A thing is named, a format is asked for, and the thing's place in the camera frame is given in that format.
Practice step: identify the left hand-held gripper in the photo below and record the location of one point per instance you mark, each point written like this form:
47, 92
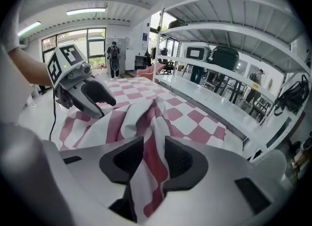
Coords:
54, 70

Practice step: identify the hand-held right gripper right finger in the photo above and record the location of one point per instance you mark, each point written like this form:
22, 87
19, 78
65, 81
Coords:
185, 164

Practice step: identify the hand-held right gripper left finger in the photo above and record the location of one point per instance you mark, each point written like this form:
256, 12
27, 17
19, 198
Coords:
109, 169

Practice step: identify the pink white checkered cloth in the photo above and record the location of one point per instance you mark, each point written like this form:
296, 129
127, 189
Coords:
136, 91

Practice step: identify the large black-framed window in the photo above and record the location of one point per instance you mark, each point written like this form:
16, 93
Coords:
168, 44
73, 44

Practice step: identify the pink armchair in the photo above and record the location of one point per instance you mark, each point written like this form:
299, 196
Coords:
150, 70

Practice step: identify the white metal shelf rack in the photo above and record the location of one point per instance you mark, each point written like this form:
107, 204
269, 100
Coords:
219, 103

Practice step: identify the hanging dark clothes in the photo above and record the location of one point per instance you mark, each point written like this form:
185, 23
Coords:
152, 52

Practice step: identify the grey-green shell chair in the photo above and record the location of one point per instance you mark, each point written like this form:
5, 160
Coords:
270, 166

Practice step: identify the ceiling tube light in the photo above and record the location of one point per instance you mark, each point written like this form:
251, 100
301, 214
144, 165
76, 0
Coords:
85, 11
29, 28

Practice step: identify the wooden chair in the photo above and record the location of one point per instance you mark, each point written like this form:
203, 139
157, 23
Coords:
259, 109

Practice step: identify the person's white T-shirt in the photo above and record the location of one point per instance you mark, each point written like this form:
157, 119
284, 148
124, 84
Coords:
9, 40

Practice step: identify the white case with dark window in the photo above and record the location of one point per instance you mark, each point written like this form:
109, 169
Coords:
196, 53

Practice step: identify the dark green suitcase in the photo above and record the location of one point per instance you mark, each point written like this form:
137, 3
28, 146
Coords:
224, 58

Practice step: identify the dark duffel bag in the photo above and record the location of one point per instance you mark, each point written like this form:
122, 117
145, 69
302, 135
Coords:
176, 23

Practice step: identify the black backpack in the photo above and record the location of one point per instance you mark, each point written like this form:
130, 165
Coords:
292, 96

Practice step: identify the blue wall poster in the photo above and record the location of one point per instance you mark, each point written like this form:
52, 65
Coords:
145, 37

